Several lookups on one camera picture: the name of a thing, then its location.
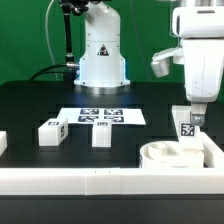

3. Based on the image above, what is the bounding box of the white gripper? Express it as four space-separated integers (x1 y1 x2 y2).
172 6 224 126

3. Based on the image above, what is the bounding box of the white round stool seat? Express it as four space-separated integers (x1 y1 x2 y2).
139 141 204 169

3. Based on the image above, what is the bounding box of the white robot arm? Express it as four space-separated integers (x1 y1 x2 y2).
75 0 224 126

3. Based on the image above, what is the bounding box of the white U-shaped fence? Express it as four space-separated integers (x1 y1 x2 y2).
0 135 224 195

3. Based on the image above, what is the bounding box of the paper sheet with markers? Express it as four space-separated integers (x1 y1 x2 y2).
58 108 146 125

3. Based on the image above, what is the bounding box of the black cable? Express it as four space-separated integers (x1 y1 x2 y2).
28 63 76 82

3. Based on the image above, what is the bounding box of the white cable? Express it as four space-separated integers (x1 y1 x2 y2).
44 0 59 81

